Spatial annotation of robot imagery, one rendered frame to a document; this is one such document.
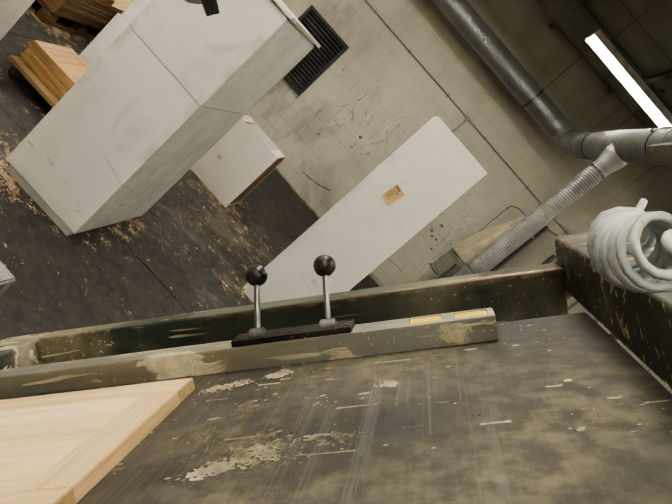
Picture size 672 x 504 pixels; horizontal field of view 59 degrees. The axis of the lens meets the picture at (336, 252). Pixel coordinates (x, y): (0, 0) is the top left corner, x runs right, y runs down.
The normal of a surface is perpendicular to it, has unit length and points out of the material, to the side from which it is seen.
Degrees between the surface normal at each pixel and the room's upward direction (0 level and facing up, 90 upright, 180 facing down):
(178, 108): 90
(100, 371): 90
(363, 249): 90
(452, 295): 90
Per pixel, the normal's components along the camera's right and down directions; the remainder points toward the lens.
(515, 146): -0.13, 0.18
